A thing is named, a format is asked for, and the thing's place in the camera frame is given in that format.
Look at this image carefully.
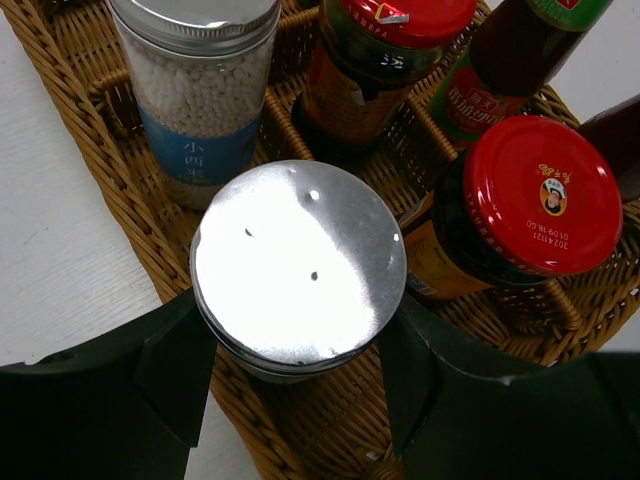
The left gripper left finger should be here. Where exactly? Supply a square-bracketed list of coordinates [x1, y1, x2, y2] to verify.
[1, 290, 217, 479]

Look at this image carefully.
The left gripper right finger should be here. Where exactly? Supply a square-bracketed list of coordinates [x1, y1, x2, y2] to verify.
[378, 297, 639, 479]

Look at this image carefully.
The silver-lid spice jar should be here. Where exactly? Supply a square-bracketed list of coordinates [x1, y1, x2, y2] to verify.
[190, 160, 407, 383]
[109, 0, 282, 211]

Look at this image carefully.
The red-lid sauce jar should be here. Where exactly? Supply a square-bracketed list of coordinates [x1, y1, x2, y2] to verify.
[291, 0, 477, 164]
[400, 115, 623, 301]

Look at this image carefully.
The yellow-cap sauce bottle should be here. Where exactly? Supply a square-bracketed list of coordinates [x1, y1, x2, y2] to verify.
[427, 0, 611, 150]

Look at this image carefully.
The brown wicker divided basket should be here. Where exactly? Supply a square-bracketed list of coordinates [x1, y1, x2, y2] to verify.
[1, 1, 639, 479]

